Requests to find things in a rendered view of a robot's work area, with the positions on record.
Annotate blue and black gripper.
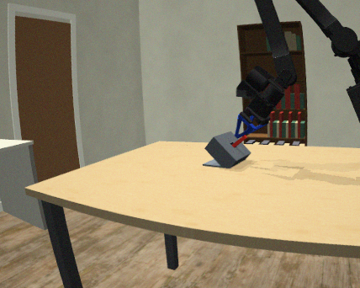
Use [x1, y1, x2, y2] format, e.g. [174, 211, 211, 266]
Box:
[235, 96, 276, 139]

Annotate grey panel with square hole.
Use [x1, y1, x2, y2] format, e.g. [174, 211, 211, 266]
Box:
[203, 131, 251, 168]

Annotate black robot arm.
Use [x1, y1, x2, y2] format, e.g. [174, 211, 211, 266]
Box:
[236, 0, 360, 113]

